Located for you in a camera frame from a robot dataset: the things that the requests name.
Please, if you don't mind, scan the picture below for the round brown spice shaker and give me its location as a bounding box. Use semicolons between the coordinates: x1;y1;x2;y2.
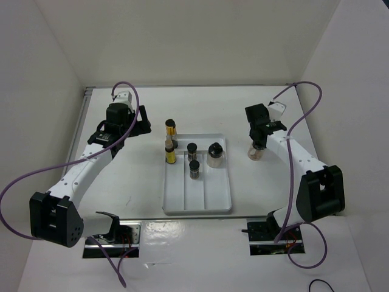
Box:
247;141;266;161

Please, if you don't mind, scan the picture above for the gold cap glass spray bottle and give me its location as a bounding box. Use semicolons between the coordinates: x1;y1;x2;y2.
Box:
165;119;178;148

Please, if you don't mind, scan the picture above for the round white powder shaker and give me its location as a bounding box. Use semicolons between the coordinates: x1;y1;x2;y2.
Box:
207;142;224;168

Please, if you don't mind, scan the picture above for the black cable on floor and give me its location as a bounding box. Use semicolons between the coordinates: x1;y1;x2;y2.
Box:
309;279;335;292

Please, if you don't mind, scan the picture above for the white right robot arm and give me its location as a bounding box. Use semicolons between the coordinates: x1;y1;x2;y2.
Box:
245;102;345;242

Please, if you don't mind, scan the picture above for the black cap spice jar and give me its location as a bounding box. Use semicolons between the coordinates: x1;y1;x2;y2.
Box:
187;142;198;161

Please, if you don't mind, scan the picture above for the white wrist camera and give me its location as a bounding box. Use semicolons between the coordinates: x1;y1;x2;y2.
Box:
267;102;286;120
111;91;133;107

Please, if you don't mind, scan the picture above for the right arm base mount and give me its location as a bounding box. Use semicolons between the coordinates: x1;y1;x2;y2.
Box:
241;217;305;256

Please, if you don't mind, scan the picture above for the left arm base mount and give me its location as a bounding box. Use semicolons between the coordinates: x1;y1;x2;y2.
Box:
82;220;142;259

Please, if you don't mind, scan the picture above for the small dark spice jar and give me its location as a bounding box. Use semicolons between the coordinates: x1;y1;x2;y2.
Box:
189;160;200;179

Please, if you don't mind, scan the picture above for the aluminium table edge rail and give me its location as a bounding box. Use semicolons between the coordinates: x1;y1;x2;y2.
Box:
66;86;95;162

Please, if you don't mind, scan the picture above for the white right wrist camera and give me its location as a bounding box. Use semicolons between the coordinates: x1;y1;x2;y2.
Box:
267;102;286;120

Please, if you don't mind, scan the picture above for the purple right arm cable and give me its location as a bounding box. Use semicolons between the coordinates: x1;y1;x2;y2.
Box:
272;80;328;270

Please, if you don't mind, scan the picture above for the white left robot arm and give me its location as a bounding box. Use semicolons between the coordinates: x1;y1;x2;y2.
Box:
29;103;151;248

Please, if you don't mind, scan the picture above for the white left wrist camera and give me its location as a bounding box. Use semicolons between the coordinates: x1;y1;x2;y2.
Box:
111;91;133;107

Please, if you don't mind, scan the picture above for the yellow label sauce bottle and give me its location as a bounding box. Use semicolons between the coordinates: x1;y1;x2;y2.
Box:
165;136;176;164

